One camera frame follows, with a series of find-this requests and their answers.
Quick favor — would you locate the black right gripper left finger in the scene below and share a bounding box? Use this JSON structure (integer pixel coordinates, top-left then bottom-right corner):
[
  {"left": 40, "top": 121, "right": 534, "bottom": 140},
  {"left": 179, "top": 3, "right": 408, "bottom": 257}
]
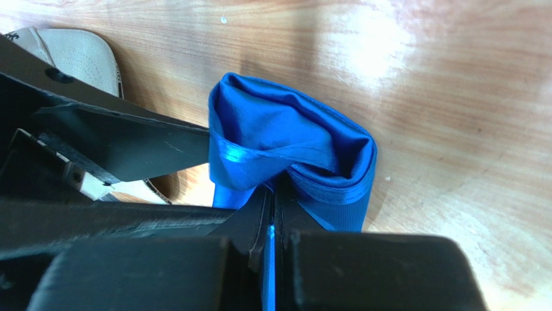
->
[{"left": 28, "top": 187, "right": 273, "bottom": 310}]

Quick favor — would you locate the blue cloth napkin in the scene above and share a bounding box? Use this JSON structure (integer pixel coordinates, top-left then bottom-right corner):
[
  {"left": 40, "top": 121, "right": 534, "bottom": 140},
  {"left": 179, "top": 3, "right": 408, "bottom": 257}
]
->
[{"left": 209, "top": 73, "right": 378, "bottom": 310}]

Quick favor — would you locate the beige baseball cap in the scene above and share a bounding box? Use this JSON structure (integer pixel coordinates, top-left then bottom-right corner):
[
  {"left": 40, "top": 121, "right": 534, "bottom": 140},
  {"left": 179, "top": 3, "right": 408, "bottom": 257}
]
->
[{"left": 3, "top": 27, "right": 170, "bottom": 205}]

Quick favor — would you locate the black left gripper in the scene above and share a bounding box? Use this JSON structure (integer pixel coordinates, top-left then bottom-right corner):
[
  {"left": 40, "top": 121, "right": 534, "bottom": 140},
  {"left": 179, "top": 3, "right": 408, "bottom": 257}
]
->
[{"left": 1, "top": 36, "right": 230, "bottom": 310}]

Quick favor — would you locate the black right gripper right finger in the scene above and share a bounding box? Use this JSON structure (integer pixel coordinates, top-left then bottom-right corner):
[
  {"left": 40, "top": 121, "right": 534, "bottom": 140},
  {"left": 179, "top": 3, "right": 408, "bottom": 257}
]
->
[{"left": 274, "top": 179, "right": 486, "bottom": 310}]

